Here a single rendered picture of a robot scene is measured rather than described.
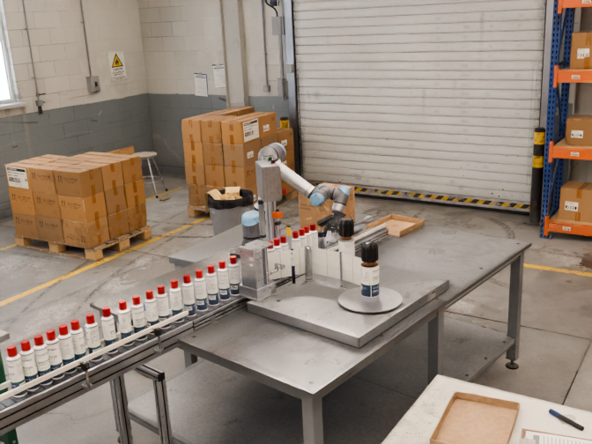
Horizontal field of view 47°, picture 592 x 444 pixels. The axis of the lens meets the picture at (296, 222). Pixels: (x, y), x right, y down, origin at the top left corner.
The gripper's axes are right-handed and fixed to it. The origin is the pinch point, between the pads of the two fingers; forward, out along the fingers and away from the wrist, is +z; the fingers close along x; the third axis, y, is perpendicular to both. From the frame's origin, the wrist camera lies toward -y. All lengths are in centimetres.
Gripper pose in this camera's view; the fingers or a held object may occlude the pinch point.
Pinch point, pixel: (325, 244)
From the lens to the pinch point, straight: 394.1
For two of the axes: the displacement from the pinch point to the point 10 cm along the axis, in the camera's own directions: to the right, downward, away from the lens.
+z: -2.8, 9.5, -1.0
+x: 5.8, 2.6, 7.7
